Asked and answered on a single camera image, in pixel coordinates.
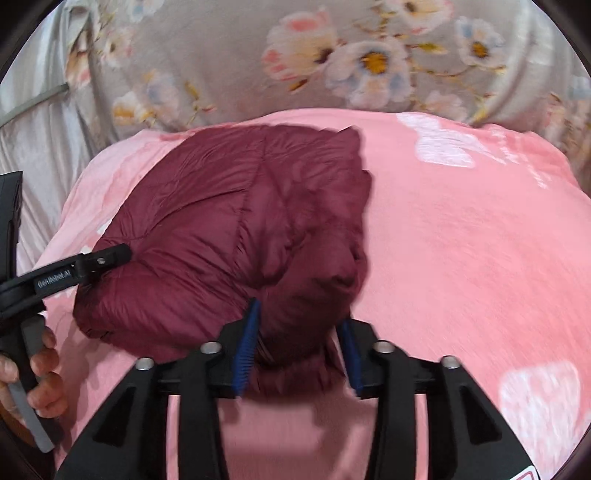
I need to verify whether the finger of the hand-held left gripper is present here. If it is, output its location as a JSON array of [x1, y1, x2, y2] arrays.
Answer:
[[74, 243, 134, 283]]

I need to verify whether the pink blanket with white bows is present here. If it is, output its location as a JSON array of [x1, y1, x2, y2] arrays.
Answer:
[[32, 110, 591, 480]]

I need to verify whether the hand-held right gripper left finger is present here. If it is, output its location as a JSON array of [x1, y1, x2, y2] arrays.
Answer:
[[55, 298, 262, 480]]

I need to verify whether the grey cord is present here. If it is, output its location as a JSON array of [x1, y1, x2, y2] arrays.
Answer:
[[0, 87, 71, 128]]

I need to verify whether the person's left hand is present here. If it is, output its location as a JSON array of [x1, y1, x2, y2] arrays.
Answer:
[[0, 325, 64, 426]]

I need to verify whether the maroon puffer jacket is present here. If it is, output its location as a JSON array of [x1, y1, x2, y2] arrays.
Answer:
[[73, 124, 374, 401]]

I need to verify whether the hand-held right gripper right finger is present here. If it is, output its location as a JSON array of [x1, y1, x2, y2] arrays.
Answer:
[[335, 318, 544, 480]]

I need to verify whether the silver grey satin cloth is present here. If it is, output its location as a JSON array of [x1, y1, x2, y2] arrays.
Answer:
[[0, 7, 116, 275]]

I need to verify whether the grey floral bedsheet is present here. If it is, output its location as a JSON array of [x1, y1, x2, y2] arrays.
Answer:
[[65, 0, 591, 167]]

